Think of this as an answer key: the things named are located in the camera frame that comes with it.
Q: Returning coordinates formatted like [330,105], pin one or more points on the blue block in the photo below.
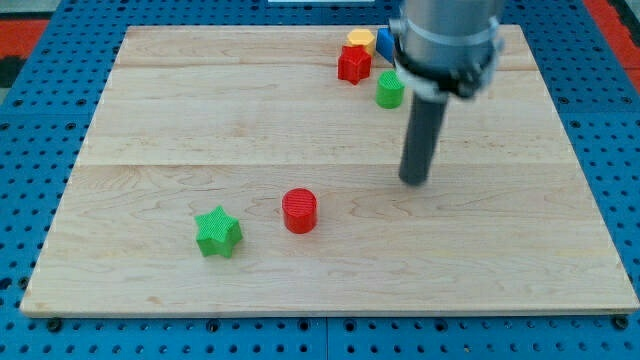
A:
[385,44]

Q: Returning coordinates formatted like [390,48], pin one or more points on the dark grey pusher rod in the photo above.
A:
[425,121]

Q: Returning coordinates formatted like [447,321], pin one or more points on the wooden board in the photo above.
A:
[195,117]

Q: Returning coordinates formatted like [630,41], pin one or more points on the yellow hexagon block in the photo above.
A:
[362,37]

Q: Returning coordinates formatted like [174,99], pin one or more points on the green cylinder block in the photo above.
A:
[389,90]

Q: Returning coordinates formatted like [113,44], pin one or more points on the red cylinder block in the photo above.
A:
[299,207]

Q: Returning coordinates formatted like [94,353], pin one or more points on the red star block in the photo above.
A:
[354,64]

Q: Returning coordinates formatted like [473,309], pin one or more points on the green star block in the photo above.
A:
[217,233]

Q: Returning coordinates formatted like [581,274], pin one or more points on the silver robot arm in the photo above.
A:
[447,47]

